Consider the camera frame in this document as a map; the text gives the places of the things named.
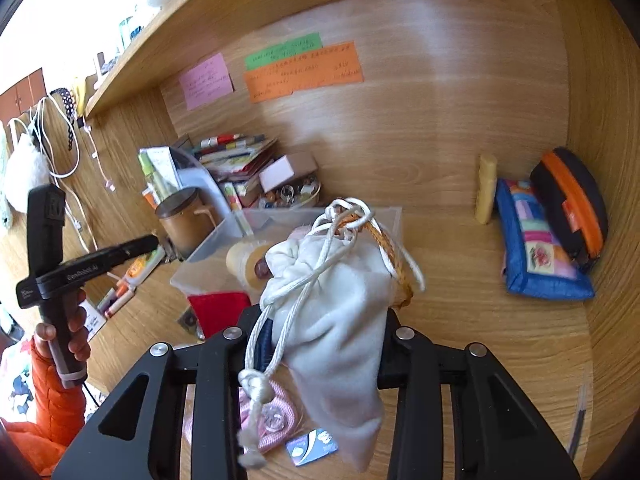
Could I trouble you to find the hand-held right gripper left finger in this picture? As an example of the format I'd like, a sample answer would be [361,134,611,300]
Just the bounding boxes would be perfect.
[52,307,273,480]

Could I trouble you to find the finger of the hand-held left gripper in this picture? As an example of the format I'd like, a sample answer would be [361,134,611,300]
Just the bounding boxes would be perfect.
[107,234,162,268]

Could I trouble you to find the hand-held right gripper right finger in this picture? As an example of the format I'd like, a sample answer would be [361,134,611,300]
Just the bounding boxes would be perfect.
[377,307,581,480]

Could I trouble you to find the pink knitted pouch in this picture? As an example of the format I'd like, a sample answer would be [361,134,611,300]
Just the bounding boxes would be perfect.
[182,377,306,456]

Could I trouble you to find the white drawstring pouch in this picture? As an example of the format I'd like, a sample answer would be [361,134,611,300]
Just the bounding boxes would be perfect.
[237,197,426,473]

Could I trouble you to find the clear plastic box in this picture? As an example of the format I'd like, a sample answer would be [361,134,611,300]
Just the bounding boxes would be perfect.
[170,204,403,311]

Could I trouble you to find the wooden desktop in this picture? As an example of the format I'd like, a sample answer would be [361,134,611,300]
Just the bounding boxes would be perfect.
[0,200,596,480]

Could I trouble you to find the person's left hand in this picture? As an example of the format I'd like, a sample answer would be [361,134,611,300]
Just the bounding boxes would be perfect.
[31,304,92,363]

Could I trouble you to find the brown mug with lid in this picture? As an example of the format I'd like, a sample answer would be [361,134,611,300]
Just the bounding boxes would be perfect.
[155,187,221,261]

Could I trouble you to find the bundle of pens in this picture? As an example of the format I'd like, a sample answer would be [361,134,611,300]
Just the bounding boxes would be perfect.
[97,280,138,318]

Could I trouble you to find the red cloth item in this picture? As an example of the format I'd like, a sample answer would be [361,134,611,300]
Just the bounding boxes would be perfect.
[187,291,252,341]

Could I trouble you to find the white fluffy bag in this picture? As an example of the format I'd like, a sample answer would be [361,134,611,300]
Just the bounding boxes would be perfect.
[2,120,53,211]

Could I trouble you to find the beige tape roll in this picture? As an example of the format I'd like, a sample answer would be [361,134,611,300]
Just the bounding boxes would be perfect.
[226,241,273,288]

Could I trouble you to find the blue white small packet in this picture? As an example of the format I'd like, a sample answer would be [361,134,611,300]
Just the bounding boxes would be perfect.
[285,428,339,467]

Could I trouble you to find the black polka-dot headband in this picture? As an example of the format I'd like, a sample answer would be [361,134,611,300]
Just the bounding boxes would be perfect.
[50,87,81,151]

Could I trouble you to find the stack of books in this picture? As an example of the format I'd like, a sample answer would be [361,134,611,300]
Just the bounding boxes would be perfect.
[192,132,281,183]

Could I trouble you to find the bowl of beads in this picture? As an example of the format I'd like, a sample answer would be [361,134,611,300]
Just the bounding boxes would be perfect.
[257,175,322,210]

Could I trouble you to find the small white box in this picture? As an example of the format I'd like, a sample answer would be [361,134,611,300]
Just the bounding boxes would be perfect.
[259,152,319,193]

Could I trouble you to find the blue patchwork pouch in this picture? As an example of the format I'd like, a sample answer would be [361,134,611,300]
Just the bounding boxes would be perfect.
[495,177,596,302]

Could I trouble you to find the pink paper note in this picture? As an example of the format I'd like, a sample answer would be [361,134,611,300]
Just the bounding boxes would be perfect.
[179,52,235,111]

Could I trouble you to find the yellow tube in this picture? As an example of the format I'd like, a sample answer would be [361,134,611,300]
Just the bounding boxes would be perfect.
[474,154,498,223]

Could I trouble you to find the black orange zipper pouch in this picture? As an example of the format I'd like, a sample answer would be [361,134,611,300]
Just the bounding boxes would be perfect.
[529,147,610,275]

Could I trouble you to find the orange paper note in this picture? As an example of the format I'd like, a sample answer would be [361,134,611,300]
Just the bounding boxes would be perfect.
[243,41,364,104]

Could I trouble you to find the green paper note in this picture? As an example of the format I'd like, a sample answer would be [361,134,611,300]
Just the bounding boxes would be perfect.
[244,32,322,72]

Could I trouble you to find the wooden shelf board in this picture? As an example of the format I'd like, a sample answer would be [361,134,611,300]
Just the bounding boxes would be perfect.
[85,0,601,118]

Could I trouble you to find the white cable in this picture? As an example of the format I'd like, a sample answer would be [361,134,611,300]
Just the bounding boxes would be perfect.
[10,95,101,251]

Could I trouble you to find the pink cable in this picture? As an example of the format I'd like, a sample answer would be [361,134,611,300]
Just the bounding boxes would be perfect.
[82,120,116,192]

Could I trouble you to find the orange braided cord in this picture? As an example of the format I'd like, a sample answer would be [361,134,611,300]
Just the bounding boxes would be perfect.
[350,215,416,308]

